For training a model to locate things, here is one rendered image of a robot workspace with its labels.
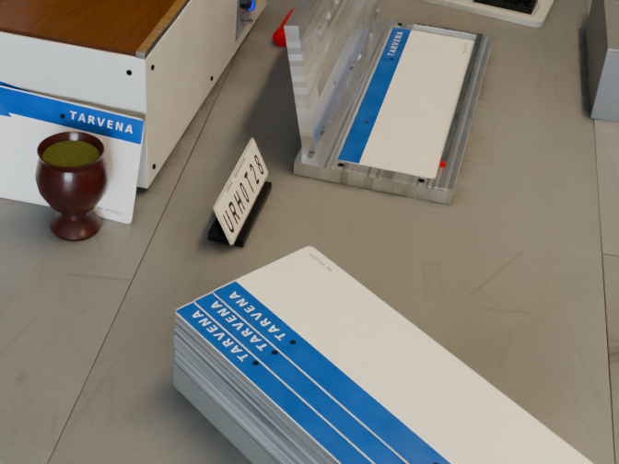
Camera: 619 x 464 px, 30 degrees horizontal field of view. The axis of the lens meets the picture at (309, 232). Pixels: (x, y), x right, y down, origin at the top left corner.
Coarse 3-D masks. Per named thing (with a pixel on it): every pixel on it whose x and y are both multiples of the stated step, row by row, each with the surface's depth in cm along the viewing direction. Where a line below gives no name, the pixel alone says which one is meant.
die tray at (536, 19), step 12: (420, 0) 194; (432, 0) 193; (444, 0) 192; (456, 0) 193; (468, 0) 193; (540, 0) 195; (552, 0) 195; (480, 12) 191; (492, 12) 190; (504, 12) 190; (516, 12) 191; (540, 12) 191; (528, 24) 189; (540, 24) 189
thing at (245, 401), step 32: (192, 320) 111; (192, 352) 112; (224, 352) 108; (192, 384) 114; (224, 384) 109; (256, 384) 105; (224, 416) 111; (256, 416) 106; (288, 416) 102; (256, 448) 108; (288, 448) 104; (320, 448) 100; (352, 448) 99
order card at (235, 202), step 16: (240, 160) 141; (256, 160) 145; (240, 176) 140; (256, 176) 144; (224, 192) 135; (240, 192) 139; (256, 192) 143; (224, 208) 135; (240, 208) 138; (224, 224) 134; (240, 224) 138
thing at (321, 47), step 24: (312, 0) 143; (336, 0) 160; (360, 0) 172; (288, 24) 138; (312, 24) 148; (336, 24) 159; (360, 24) 168; (288, 48) 139; (312, 48) 148; (336, 48) 159; (360, 48) 169; (312, 72) 144; (336, 72) 156; (312, 96) 145; (336, 96) 156; (312, 120) 145; (312, 144) 146
